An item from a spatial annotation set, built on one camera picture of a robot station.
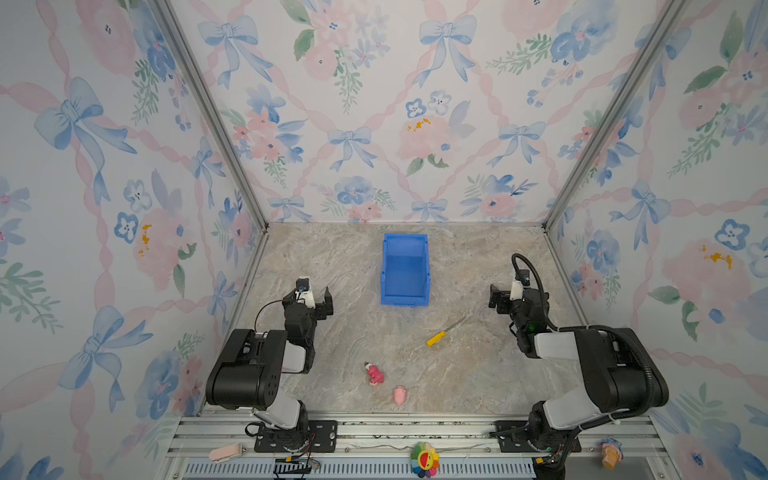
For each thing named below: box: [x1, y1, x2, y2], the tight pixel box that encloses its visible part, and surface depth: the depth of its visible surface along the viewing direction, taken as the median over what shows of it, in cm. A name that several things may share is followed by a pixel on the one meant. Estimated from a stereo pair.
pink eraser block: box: [208, 443, 243, 463], surface depth 71 cm
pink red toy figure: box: [364, 361, 385, 387], surface depth 84 cm
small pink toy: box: [394, 385, 407, 405], surface depth 81 cm
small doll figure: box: [599, 437, 624, 471], surface depth 71 cm
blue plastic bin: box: [380, 233, 431, 307], surface depth 109 cm
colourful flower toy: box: [410, 442, 441, 479], surface depth 71 cm
